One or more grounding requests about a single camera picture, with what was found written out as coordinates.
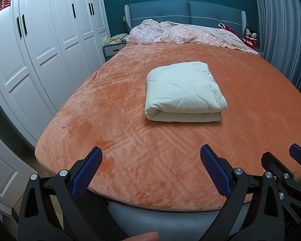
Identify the blue-grey curtain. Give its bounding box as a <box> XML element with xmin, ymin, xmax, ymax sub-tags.
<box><xmin>257</xmin><ymin>0</ymin><xmax>301</xmax><ymax>93</ymax></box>

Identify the orange plush bed blanket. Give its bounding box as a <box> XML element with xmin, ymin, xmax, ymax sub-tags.
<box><xmin>35</xmin><ymin>43</ymin><xmax>301</xmax><ymax>212</ymax></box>

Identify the clutter on nightstand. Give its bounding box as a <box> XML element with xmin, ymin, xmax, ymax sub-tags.
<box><xmin>103</xmin><ymin>33</ymin><xmax>128</xmax><ymax>46</ymax></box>

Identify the grey nightstand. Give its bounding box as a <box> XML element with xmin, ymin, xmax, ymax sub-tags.
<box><xmin>103</xmin><ymin>42</ymin><xmax>126</xmax><ymax>61</ymax></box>

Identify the pink embroidered quilt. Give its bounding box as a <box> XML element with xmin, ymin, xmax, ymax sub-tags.
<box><xmin>125</xmin><ymin>19</ymin><xmax>258</xmax><ymax>55</ymax></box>

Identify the grey bed frame footboard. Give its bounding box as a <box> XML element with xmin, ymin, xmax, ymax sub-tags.
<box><xmin>107</xmin><ymin>200</ymin><xmax>252</xmax><ymax>241</ymax></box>

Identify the red cloth on bed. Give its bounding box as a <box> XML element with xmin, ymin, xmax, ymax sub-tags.
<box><xmin>218</xmin><ymin>23</ymin><xmax>256</xmax><ymax>51</ymax></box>

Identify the white wardrobe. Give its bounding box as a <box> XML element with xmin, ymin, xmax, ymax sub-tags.
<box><xmin>0</xmin><ymin>0</ymin><xmax>110</xmax><ymax>146</ymax></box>

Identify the teal upholstered headboard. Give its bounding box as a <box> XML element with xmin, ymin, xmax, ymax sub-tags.
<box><xmin>124</xmin><ymin>0</ymin><xmax>247</xmax><ymax>37</ymax></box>

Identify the person's right hand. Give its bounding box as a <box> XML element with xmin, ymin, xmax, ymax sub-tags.
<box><xmin>123</xmin><ymin>232</ymin><xmax>160</xmax><ymax>241</ymax></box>

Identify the cream quilted jacket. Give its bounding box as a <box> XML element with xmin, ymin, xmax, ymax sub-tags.
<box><xmin>144</xmin><ymin>61</ymin><xmax>228</xmax><ymax>123</ymax></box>

